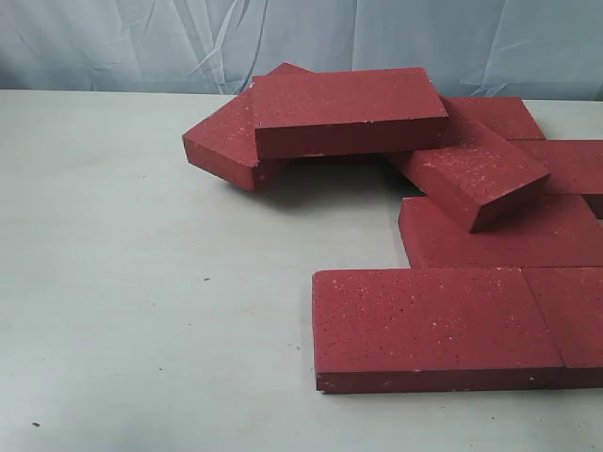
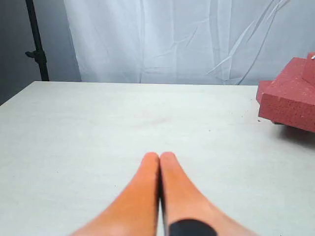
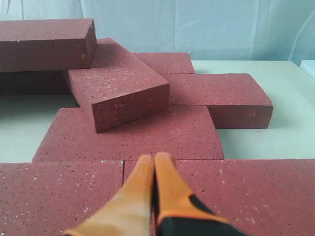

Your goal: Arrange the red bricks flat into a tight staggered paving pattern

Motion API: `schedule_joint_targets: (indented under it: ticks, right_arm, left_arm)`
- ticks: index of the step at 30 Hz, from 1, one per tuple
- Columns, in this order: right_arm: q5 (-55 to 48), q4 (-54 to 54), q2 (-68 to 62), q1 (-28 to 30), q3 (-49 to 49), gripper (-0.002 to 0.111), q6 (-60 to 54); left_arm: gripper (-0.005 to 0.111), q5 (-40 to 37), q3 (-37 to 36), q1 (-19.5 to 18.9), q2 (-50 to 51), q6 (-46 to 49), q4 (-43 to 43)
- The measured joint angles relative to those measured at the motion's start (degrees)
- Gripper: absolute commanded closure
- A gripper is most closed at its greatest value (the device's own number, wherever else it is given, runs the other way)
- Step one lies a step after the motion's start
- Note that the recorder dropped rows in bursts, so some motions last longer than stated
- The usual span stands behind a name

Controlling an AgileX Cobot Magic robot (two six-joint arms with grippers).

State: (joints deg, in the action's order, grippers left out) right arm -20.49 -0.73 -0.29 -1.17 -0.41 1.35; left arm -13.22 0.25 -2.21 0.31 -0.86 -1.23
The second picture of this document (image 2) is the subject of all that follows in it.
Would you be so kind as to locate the white backdrop curtain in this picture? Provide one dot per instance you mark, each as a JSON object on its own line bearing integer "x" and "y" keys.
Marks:
{"x": 206, "y": 42}

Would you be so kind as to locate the red brick tilted back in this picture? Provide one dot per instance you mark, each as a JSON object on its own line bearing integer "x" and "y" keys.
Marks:
{"x": 289, "y": 99}

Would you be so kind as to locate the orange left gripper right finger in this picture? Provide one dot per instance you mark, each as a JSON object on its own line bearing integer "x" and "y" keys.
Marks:
{"x": 186, "y": 211}

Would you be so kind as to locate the black light stand pole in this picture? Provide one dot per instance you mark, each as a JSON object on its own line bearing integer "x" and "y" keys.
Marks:
{"x": 38, "y": 54}

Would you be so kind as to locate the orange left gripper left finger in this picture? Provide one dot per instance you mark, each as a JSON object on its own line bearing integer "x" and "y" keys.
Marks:
{"x": 135, "y": 211}

